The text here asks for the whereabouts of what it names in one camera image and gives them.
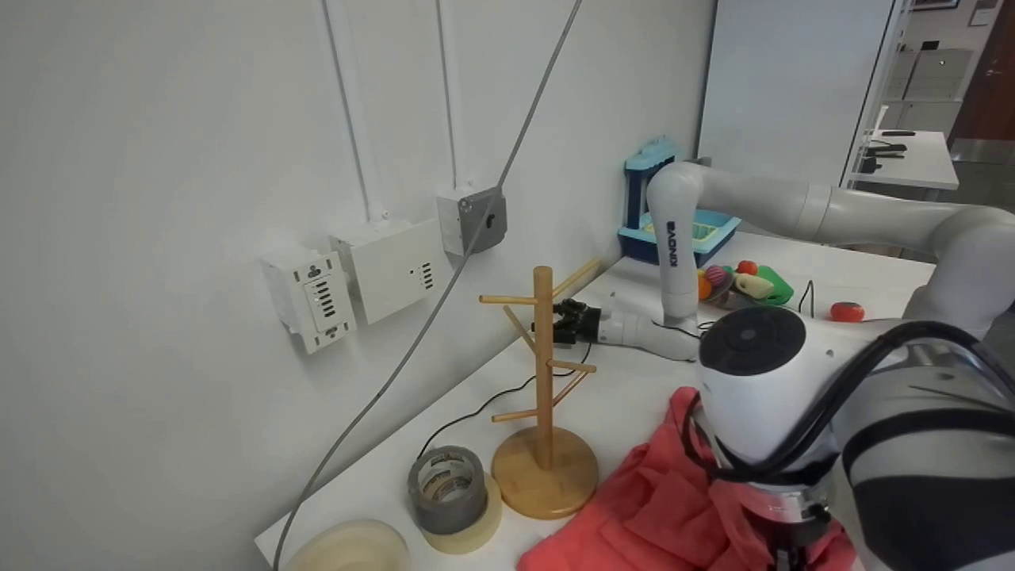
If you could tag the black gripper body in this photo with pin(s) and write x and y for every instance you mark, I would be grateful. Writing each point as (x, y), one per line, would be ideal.
(787, 525)

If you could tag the orange cloth garment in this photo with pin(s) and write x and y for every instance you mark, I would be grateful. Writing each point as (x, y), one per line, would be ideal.
(656, 512)

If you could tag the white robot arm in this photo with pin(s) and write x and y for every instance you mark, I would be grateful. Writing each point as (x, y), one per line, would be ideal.
(914, 410)

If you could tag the wooden mug tree stand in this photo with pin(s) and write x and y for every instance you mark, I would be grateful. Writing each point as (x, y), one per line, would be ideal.
(542, 472)

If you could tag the cream tape roll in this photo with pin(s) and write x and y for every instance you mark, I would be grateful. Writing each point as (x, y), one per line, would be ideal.
(463, 525)

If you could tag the grey tape roll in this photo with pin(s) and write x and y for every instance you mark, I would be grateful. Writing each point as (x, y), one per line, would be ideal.
(441, 478)

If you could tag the cream round bowl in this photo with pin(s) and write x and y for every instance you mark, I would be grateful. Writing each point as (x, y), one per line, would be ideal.
(353, 548)

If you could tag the small black camera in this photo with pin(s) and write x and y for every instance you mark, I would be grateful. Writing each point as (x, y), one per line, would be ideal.
(574, 321)

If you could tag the grey wall junction box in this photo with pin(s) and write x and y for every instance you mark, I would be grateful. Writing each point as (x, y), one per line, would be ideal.
(472, 221)

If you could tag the white wall socket box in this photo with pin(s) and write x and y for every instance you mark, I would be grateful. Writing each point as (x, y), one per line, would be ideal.
(395, 264)

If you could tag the white network wall box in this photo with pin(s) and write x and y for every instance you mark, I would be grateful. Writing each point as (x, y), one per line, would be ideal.
(311, 296)

